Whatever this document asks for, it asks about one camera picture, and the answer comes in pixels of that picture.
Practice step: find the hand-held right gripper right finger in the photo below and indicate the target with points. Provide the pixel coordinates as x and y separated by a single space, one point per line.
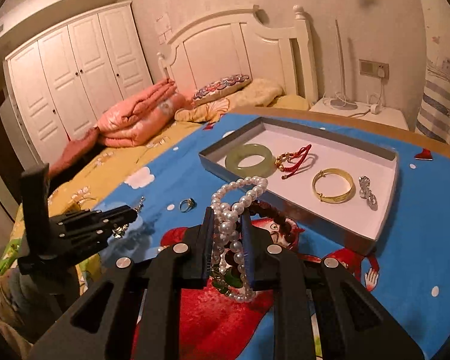
247 243

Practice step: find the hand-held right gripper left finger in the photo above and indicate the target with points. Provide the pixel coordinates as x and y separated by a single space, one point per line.
209 240

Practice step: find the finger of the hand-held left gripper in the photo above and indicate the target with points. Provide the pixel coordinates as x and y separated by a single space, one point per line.
97 219
86 242

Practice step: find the charm safety pin brooch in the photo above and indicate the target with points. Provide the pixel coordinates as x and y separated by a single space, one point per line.
139 204

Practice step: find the green jade bangle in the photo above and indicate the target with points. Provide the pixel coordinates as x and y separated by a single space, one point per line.
232 162

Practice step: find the gold bangle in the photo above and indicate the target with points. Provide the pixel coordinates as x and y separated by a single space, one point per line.
322 196

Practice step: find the grey cardboard box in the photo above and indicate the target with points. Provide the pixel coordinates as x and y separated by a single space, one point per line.
341 157

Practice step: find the silver crystal earrings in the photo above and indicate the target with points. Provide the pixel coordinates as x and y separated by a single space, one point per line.
367 193

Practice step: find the person's left forearm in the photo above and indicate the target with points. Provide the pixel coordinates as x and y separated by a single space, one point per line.
73 153

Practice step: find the grey cloth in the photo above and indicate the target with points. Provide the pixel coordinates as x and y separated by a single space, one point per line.
33 292

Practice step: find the pink folded quilt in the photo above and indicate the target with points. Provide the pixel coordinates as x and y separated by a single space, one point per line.
135 120

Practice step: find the white wardrobe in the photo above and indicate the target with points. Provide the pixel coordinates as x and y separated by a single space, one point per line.
78 63

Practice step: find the embroidered pillow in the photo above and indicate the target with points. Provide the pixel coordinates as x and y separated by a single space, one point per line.
221 86

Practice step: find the yellow pillow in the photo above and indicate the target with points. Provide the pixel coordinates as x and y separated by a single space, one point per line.
262 90

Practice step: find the blue printed cloth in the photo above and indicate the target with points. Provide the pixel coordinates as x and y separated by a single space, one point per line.
416 232

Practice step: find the white desk lamp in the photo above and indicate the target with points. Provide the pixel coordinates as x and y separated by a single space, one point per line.
341 102

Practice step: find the white nightstand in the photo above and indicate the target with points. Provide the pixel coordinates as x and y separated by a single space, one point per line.
382 120

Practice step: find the white bed headboard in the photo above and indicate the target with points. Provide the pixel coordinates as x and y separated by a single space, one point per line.
210 48

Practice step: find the white charger plug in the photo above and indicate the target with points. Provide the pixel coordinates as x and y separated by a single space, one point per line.
381 73

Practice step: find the printed curtain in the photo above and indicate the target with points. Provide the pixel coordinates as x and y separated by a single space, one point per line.
442 101

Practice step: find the wall paper note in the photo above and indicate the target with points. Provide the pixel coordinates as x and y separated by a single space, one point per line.
163 26

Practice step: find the wall socket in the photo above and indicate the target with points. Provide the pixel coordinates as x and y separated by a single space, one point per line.
369 67

